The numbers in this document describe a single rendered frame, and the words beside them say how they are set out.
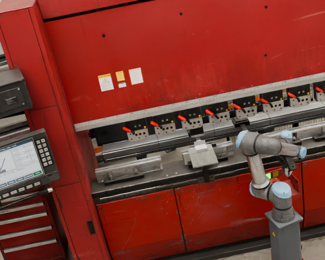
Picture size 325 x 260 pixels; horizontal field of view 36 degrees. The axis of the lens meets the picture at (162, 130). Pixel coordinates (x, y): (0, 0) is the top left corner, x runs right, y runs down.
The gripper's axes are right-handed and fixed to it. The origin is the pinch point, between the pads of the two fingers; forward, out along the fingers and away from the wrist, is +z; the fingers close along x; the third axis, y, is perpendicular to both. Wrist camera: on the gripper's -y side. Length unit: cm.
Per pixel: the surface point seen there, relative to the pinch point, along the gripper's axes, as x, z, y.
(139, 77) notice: 82, -76, 54
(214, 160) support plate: 46, -14, 22
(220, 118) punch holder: 32, -34, 42
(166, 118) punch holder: 69, -42, 49
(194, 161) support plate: 58, -14, 29
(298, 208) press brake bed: -16, 51, 17
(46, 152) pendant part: 153, -61, 19
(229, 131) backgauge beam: 18, -4, 66
